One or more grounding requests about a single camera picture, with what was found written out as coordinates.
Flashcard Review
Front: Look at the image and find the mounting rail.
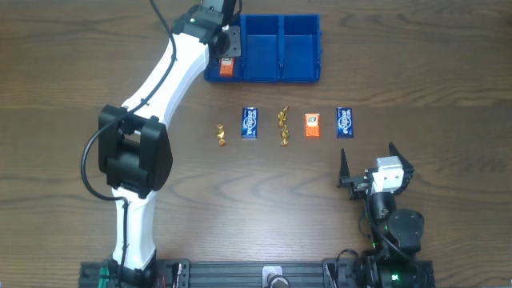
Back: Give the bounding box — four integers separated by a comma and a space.
78, 258, 436, 288

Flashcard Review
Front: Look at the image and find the blue tray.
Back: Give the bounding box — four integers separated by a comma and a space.
203, 14, 322, 84

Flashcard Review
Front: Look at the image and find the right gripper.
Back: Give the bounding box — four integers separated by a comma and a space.
338, 142, 416, 201

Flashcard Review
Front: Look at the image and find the orange candy box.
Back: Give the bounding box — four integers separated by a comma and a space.
304, 113, 322, 139
219, 57, 236, 78

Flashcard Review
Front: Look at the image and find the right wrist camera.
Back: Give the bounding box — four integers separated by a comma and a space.
370, 155, 405, 195

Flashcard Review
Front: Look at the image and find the blue candy pack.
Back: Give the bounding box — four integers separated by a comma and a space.
335, 106, 354, 139
241, 106, 259, 140

